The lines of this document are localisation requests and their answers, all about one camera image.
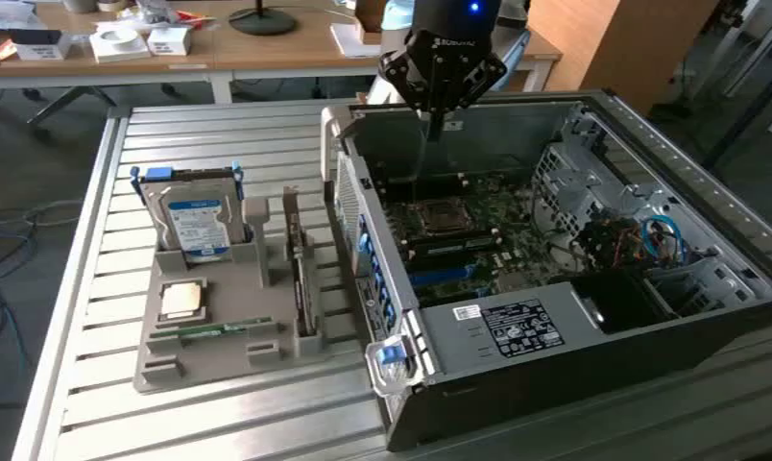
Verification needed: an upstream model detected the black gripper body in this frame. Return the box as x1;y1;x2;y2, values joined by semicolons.
404;0;495;111

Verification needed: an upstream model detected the NVIDIA graphics card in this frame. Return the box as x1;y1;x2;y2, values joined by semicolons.
280;185;320;340

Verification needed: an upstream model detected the white booklet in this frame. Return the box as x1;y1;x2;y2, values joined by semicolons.
331;21;384;59

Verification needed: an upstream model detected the brown cardboard box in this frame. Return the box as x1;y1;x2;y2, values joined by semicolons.
352;0;388;35

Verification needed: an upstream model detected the wooden cabinet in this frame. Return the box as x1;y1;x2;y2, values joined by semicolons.
526;0;723;116

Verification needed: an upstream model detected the wooden desk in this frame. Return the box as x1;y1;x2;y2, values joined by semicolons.
0;0;563;92

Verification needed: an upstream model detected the black lamp base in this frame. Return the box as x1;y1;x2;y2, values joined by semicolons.
227;0;296;36

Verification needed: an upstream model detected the metal drive cage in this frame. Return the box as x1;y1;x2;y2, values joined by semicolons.
530;142;622;230

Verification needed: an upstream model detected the CPU socket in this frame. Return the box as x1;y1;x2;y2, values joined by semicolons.
409;197;474;236

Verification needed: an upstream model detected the black RAM stick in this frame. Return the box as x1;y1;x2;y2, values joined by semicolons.
412;232;499;259

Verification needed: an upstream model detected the white labelled box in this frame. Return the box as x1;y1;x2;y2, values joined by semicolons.
145;27;192;57

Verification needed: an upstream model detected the green motherboard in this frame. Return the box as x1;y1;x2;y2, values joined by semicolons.
381;172;579;308

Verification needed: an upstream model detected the blue expansion slot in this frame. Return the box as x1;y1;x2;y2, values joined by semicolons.
411;266;475;289

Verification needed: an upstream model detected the white box with tape roll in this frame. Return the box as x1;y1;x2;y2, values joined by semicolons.
88;26;151;63

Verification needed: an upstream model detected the hard disk in blue caddy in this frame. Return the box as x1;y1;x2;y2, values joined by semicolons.
128;160;245;264

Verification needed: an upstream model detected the grey power supply unit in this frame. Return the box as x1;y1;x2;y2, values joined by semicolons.
420;280;602;376

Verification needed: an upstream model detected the grey printed parts rack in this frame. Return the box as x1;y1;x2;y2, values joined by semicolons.
132;195;336;395

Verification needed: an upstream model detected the metal disk bay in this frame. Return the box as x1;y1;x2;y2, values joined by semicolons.
640;250;764;318

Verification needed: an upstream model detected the black and white box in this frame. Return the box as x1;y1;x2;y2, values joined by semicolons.
6;28;73;61

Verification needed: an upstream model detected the silver CPU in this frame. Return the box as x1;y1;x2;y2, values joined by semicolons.
157;282;207;321

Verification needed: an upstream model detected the blue case latch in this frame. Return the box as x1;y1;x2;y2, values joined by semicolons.
372;344;404;371

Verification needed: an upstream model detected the green RAM stick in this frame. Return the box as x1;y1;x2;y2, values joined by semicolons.
148;315;275;340

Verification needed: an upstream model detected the black open PC case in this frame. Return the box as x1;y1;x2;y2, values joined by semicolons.
319;87;772;452

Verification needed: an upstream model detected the black power wire bundle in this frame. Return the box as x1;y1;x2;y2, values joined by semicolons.
574;215;647;270

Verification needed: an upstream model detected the blue wire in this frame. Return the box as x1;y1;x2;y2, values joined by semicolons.
639;215;691;265

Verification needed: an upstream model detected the white floor cable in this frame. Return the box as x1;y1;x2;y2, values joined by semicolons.
0;199;80;228

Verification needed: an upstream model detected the blue floor cable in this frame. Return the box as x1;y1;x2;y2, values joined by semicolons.
0;210;36;409

